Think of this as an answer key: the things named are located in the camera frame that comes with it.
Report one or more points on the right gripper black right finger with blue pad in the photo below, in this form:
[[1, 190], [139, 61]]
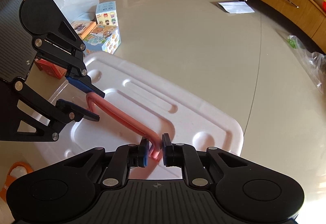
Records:
[[241, 190]]

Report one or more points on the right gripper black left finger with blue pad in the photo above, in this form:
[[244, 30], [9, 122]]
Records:
[[69, 191]]

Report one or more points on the white lid pink handle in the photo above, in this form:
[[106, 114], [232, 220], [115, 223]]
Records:
[[158, 104]]

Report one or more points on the red box white label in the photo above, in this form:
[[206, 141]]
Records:
[[50, 68]]

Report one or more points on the cartoon picture book box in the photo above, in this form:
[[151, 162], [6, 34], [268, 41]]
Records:
[[83, 27]]

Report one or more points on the colourful flat toy box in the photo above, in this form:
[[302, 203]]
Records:
[[102, 38]]

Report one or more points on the clear plastic bag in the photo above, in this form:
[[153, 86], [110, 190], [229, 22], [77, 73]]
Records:
[[312, 62]]

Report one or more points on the white paper sheet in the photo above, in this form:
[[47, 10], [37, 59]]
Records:
[[235, 7]]

